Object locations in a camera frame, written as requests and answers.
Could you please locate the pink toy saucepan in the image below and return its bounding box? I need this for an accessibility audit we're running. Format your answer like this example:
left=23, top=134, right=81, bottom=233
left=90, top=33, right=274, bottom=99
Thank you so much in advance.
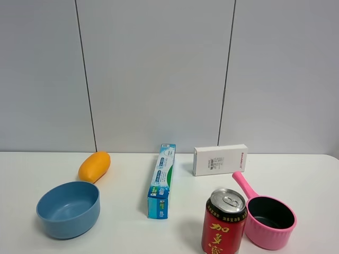
left=232, top=171, right=297, bottom=250

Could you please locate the yellow toy mango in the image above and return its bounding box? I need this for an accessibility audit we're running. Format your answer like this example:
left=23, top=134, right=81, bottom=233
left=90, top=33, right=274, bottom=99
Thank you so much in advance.
left=78, top=151, right=111, bottom=184

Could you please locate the blue toothpaste box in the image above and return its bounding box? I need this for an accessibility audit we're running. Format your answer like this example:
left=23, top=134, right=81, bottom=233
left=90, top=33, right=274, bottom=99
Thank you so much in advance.
left=147, top=144, right=176, bottom=220

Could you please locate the white cardboard box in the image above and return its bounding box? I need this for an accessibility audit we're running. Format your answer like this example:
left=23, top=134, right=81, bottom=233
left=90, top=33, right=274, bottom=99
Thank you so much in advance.
left=193, top=144, right=248, bottom=176

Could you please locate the blue plastic bowl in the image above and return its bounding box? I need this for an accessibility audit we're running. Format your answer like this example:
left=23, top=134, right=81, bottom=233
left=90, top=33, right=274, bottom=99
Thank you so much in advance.
left=36, top=181, right=101, bottom=240

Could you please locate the red drink can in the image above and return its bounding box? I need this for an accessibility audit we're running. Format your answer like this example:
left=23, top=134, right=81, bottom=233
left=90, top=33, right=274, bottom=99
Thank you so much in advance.
left=201, top=188, right=247, bottom=254

